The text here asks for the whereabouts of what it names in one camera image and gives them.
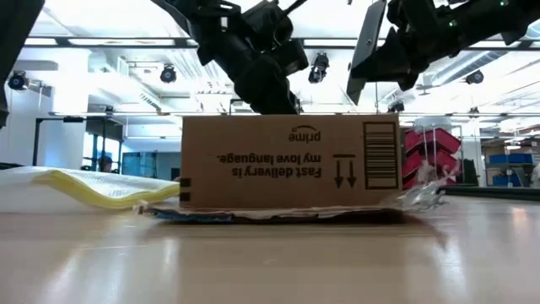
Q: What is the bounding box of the brown cardboard shipping box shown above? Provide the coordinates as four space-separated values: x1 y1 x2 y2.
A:
138 112 448 225

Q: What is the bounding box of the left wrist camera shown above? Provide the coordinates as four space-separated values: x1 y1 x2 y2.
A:
278 38 310 77

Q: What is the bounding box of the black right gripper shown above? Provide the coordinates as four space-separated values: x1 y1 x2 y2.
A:
345 0 478 106

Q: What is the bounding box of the black chair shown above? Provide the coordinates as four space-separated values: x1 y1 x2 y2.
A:
462 159 480 187

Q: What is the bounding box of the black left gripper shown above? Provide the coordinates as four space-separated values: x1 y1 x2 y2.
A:
151 0 299 116

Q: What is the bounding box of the black overhead rail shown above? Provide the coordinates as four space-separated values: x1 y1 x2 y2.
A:
24 36 540 52

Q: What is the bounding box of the black metal stand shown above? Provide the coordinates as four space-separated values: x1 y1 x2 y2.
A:
31 117 123 168

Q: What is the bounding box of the shelf with blue bins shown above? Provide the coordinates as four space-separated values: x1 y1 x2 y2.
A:
483 138 540 187

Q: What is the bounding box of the red storage bins rack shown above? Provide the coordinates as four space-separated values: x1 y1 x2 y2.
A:
400 128 463 191

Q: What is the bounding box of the clear pouch with yellow edge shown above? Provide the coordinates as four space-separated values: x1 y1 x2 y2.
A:
0 166 181 214

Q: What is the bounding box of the black table frame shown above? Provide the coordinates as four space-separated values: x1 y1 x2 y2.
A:
438 185 540 202

